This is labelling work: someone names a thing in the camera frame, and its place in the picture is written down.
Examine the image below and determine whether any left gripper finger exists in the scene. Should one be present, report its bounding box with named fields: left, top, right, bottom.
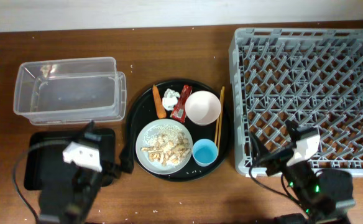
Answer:
left=119, top=143, right=134, bottom=174
left=75, top=121, right=94, bottom=140

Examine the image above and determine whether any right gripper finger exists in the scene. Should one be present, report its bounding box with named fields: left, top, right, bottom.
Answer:
left=285, top=120, right=299, bottom=134
left=249, top=132, right=270, bottom=161

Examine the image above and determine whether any wooden chopstick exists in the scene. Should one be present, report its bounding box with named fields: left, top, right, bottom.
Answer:
left=217, top=86, right=225, bottom=151
left=214, top=87, right=224, bottom=147

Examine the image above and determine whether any blue plastic cup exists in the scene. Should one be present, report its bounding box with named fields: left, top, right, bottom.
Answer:
left=192, top=139, right=219, bottom=167

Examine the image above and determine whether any pink white bowl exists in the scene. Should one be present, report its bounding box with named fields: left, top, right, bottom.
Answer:
left=185, top=90, right=221, bottom=126

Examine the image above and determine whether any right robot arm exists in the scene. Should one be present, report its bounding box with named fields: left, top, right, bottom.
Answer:
left=248, top=120, right=356, bottom=224

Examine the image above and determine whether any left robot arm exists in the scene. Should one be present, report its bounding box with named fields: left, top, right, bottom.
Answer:
left=37, top=121, right=134, bottom=223

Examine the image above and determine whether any grey dishwasher rack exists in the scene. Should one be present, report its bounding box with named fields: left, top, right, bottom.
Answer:
left=228, top=28, right=363, bottom=177

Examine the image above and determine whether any grey plate with leftovers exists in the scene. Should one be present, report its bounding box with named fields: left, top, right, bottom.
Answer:
left=135, top=119, right=193, bottom=175

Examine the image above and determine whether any clear plastic bin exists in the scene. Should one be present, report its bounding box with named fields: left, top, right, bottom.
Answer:
left=13, top=57, right=127, bottom=126

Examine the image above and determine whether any black rectangular tray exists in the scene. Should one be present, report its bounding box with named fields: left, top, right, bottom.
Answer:
left=24, top=128, right=116, bottom=190

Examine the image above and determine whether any orange carrot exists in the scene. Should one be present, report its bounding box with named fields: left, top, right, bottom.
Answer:
left=152, top=85, right=167, bottom=119

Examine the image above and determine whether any round black serving tray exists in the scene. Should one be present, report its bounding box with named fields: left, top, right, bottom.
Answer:
left=120, top=79, right=234, bottom=182

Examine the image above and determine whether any red snack wrapper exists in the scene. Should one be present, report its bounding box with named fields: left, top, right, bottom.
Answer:
left=170, top=85, right=192, bottom=124

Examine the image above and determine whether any crumpled white tissue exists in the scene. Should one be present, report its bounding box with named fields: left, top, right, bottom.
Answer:
left=162, top=88, right=180, bottom=111

